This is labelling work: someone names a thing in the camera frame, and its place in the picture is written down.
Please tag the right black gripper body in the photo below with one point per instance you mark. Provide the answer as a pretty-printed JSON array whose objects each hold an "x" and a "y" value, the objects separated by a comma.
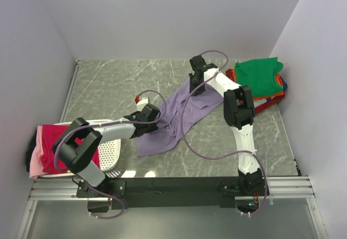
[{"x": 193, "y": 84}]

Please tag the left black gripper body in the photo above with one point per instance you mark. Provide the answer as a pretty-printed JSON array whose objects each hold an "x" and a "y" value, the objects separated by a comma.
[{"x": 151, "y": 127}]

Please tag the lavender t shirt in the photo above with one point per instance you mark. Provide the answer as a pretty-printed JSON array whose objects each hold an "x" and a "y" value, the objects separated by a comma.
[{"x": 181, "y": 114}]

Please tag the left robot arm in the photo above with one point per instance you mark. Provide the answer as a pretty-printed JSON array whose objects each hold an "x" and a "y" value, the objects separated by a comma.
[{"x": 78, "y": 144}]

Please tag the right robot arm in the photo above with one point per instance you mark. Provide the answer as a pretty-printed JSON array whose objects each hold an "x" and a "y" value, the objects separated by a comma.
[{"x": 239, "y": 114}]

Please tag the red folded t shirt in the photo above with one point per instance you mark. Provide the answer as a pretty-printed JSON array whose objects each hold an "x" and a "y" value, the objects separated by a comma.
[{"x": 263, "y": 104}]

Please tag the orange folded t shirt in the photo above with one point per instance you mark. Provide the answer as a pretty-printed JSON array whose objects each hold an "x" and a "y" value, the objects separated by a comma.
[{"x": 263, "y": 84}]

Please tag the white perforated laundry basket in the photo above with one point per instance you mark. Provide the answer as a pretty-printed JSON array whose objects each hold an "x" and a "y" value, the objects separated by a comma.
[{"x": 106, "y": 157}]

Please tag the green folded t shirt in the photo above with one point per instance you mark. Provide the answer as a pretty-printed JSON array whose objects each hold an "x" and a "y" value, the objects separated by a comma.
[{"x": 270, "y": 64}]

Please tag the blue folded t shirt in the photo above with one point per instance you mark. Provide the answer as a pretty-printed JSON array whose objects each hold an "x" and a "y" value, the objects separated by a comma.
[{"x": 284, "y": 84}]

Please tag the black base beam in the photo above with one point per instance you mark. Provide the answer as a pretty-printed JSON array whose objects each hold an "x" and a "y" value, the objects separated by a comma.
[{"x": 124, "y": 193}]

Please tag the magenta t shirt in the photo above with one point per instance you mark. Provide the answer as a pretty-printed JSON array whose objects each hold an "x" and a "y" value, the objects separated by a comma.
[{"x": 51, "y": 134}]

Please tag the black garment in basket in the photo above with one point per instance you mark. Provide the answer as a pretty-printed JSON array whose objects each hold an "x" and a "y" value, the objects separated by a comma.
[{"x": 29, "y": 151}]

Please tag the pink t shirt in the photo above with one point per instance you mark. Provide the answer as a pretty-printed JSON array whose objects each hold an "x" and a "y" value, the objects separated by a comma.
[{"x": 36, "y": 167}]

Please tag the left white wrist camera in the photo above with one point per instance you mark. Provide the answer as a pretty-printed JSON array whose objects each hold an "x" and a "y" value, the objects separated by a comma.
[{"x": 141, "y": 102}]

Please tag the aluminium rail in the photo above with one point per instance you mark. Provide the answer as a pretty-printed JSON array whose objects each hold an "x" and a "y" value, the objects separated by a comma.
[{"x": 64, "y": 189}]

